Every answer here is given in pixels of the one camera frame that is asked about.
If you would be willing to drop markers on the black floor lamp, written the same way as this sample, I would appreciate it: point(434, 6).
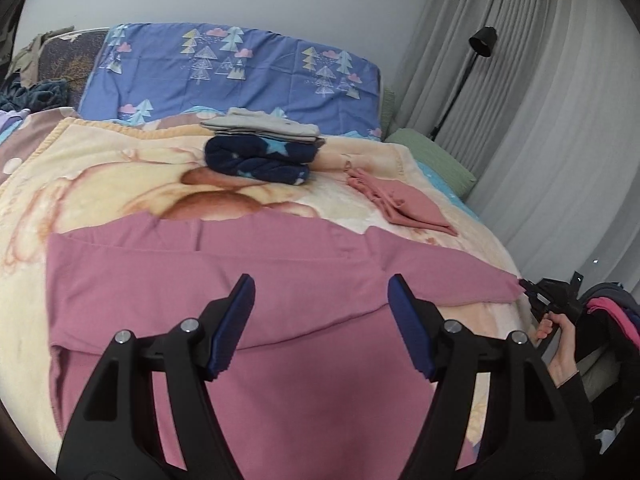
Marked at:
point(465, 75)

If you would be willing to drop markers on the pink pants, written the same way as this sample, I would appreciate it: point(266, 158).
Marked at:
point(300, 270)

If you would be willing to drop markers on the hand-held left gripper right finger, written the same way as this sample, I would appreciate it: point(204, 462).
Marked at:
point(407, 325)

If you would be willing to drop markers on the bear-print fleece blanket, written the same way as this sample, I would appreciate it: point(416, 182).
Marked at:
point(100, 170)

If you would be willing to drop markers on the small pink garment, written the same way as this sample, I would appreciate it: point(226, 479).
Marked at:
point(405, 202)

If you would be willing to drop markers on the blue tree-print quilt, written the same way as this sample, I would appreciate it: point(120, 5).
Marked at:
point(220, 70)

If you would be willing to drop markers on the light blue bedsheet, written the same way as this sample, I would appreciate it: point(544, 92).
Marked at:
point(450, 195)

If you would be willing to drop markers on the dark patterned pillow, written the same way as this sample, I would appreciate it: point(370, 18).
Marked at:
point(70, 60)

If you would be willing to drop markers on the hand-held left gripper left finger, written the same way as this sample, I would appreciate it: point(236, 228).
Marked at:
point(235, 325)

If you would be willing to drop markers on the grey curtain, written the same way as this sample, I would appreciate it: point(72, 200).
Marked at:
point(540, 110)

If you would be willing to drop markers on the navy star fleece garment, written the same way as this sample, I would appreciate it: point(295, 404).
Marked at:
point(260, 157)

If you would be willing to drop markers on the pile of dark clothes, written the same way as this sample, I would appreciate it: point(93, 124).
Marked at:
point(617, 330)

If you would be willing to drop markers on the olive cloth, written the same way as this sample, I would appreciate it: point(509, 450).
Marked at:
point(30, 55)

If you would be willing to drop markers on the lilac printed cloth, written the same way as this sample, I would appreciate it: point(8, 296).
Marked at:
point(12, 120)

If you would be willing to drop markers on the green pillow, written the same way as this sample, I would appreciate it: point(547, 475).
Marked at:
point(432, 157)

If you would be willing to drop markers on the person's right hand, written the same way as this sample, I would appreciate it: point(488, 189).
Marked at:
point(562, 350)

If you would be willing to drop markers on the dark teal cloth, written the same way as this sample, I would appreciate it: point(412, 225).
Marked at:
point(35, 95)

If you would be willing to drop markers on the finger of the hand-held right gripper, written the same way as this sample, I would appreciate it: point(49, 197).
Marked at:
point(530, 290)

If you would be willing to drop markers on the grey folded garment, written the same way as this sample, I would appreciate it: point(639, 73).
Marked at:
point(265, 124)

